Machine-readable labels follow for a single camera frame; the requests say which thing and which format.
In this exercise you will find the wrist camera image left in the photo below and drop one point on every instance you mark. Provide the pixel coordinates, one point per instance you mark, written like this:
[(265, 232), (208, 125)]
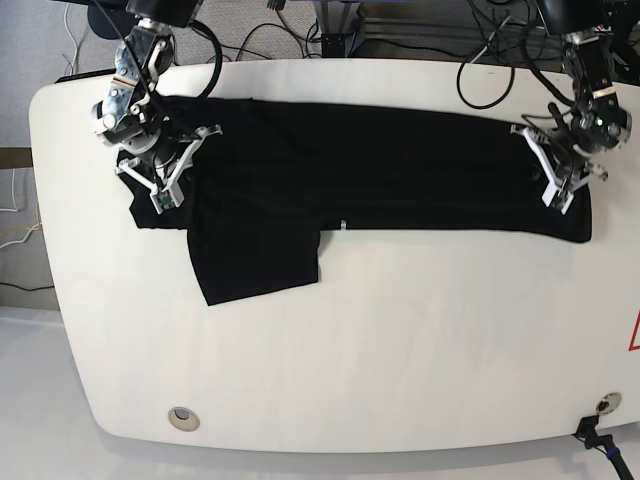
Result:
[(166, 199)]

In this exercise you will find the metal table grommet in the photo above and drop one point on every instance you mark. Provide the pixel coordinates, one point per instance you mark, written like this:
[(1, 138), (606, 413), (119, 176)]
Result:
[(609, 403), (183, 419)]

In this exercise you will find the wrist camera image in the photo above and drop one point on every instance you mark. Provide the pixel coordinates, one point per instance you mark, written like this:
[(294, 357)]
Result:
[(166, 199), (556, 198)]

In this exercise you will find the black flat bar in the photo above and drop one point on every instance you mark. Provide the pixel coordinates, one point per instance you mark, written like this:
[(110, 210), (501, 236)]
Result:
[(86, 75)]

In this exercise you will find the red warning triangle sticker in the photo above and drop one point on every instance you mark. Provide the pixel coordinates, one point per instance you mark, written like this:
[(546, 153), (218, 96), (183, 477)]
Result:
[(634, 341)]

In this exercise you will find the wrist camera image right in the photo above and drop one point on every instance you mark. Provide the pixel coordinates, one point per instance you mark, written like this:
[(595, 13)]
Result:
[(556, 198)]

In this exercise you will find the aluminium frame post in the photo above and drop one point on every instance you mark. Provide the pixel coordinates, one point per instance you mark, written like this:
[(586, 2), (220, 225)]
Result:
[(339, 23)]

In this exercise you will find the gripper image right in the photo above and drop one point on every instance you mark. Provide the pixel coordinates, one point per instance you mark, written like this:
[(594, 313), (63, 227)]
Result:
[(561, 158)]

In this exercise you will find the black T-shirt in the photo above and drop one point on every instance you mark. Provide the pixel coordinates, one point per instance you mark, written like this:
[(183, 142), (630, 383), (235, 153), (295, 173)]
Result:
[(273, 176)]

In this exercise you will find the left metal table grommet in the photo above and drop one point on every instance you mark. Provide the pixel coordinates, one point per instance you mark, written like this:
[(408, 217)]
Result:
[(183, 419)]

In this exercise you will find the right metal table grommet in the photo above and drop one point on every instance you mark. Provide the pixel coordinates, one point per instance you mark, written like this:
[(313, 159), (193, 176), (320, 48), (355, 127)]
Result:
[(609, 403)]

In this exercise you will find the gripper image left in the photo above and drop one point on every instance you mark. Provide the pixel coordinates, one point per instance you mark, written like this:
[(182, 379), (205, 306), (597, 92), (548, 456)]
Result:
[(155, 152)]

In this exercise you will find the black clamp with cable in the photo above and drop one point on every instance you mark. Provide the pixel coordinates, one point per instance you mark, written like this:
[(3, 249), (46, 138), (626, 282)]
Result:
[(587, 434)]

